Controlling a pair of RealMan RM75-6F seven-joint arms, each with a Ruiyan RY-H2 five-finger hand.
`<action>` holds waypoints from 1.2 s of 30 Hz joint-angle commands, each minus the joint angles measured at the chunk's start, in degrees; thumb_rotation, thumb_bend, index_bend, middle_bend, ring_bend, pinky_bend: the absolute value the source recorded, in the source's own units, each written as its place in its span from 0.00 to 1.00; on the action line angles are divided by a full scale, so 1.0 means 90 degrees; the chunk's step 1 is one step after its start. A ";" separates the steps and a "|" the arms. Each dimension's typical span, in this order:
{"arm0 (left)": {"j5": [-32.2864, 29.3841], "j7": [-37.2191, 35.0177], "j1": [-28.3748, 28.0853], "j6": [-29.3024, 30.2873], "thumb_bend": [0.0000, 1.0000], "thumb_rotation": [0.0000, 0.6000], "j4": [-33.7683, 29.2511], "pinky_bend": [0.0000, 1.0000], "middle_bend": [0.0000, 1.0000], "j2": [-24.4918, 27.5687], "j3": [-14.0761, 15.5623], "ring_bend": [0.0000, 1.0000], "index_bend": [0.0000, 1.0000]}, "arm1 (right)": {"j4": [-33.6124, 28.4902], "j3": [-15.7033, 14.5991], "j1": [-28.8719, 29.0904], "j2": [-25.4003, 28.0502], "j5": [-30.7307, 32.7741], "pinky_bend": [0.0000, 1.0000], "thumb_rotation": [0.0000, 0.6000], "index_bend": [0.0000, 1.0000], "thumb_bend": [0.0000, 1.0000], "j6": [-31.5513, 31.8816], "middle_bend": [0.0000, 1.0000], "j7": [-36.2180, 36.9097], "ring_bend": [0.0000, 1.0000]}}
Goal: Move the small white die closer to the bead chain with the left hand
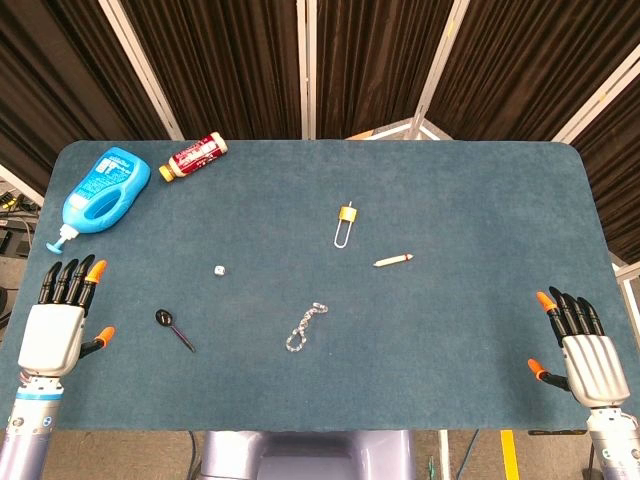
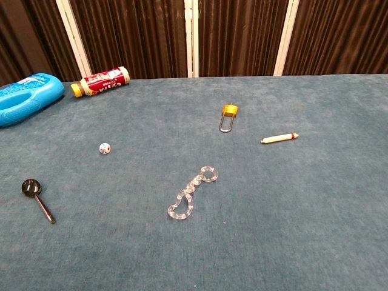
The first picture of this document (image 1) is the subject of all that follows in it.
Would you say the black measuring spoon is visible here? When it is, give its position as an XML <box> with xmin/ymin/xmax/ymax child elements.
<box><xmin>154</xmin><ymin>308</ymin><xmax>197</xmax><ymax>354</ymax></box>

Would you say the left five-finger robot hand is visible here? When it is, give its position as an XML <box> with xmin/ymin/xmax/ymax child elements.
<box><xmin>17</xmin><ymin>253</ymin><xmax>117</xmax><ymax>377</ymax></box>

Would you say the blue carpet table mat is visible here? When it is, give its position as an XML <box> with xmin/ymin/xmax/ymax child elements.
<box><xmin>0</xmin><ymin>139</ymin><xmax>624</xmax><ymax>434</ymax></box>

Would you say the blue floor cable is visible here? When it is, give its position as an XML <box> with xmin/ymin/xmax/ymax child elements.
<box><xmin>452</xmin><ymin>429</ymin><xmax>481</xmax><ymax>480</ymax></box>

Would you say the black floor cable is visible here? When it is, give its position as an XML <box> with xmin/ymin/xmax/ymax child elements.
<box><xmin>186</xmin><ymin>430</ymin><xmax>203</xmax><ymax>480</ymax></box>

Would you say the blue plastic detergent bottle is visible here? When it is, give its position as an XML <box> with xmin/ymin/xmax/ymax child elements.
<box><xmin>45</xmin><ymin>146</ymin><xmax>152</xmax><ymax>256</ymax></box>

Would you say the white pen with red band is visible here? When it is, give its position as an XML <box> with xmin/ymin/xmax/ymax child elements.
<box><xmin>372</xmin><ymin>252</ymin><xmax>415</xmax><ymax>269</ymax></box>

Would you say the dark electronics with cables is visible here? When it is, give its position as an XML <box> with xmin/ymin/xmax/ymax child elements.
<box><xmin>0</xmin><ymin>187</ymin><xmax>42</xmax><ymax>261</ymax></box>

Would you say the yellow floor tape strip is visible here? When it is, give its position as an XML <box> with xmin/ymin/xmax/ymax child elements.
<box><xmin>499</xmin><ymin>429</ymin><xmax>519</xmax><ymax>480</ymax></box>

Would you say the brass padlock with long shackle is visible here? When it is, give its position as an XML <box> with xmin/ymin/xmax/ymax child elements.
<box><xmin>333</xmin><ymin>199</ymin><xmax>359</xmax><ymax>250</ymax></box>

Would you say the lavender robot torso base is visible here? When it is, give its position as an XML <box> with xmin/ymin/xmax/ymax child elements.
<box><xmin>199</xmin><ymin>429</ymin><xmax>417</xmax><ymax>480</ymax></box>

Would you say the red label coffee bottle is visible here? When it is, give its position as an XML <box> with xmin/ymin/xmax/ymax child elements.
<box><xmin>158</xmin><ymin>131</ymin><xmax>229</xmax><ymax>182</ymax></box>

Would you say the white table leg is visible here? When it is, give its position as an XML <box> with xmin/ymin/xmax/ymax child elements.
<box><xmin>437</xmin><ymin>429</ymin><xmax>452</xmax><ymax>480</ymax></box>

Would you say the right five-finger robot hand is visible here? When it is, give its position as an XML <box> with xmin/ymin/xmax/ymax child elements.
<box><xmin>527</xmin><ymin>285</ymin><xmax>632</xmax><ymax>411</ymax></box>

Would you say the brown curtain screen panel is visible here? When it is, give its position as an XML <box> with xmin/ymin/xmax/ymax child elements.
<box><xmin>569</xmin><ymin>64</ymin><xmax>640</xmax><ymax>264</ymax></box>
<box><xmin>0</xmin><ymin>0</ymin><xmax>185</xmax><ymax>201</ymax></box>
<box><xmin>112</xmin><ymin>0</ymin><xmax>307</xmax><ymax>141</ymax></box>
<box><xmin>424</xmin><ymin>0</ymin><xmax>640</xmax><ymax>144</ymax></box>
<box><xmin>308</xmin><ymin>0</ymin><xmax>469</xmax><ymax>141</ymax></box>

